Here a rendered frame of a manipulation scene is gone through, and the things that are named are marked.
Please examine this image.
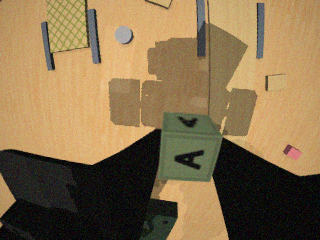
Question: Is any grey cylinder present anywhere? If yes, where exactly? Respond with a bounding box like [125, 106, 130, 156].
[115, 25, 133, 44]

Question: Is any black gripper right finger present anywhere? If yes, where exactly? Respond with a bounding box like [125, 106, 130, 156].
[212, 137, 320, 240]

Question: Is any small pink cube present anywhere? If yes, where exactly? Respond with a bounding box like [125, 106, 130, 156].
[283, 144, 301, 160]

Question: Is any green letter block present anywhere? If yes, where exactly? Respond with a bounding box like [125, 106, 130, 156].
[159, 112, 223, 183]

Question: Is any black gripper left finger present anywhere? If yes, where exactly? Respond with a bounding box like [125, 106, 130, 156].
[0, 129, 161, 240]

